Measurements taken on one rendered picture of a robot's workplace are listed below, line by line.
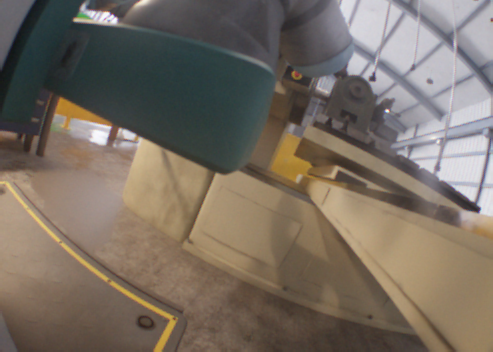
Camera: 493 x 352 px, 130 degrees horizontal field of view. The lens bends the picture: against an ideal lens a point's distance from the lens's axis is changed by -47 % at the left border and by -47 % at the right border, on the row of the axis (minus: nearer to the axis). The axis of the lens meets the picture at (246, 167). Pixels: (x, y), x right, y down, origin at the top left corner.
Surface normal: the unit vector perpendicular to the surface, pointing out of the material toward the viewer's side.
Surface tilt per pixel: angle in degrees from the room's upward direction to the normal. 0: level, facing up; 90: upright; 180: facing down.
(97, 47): 90
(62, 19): 90
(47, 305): 0
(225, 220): 90
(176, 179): 90
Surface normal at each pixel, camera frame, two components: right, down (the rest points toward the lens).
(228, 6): 0.47, -0.06
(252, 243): -0.18, -0.01
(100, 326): 0.40, -0.91
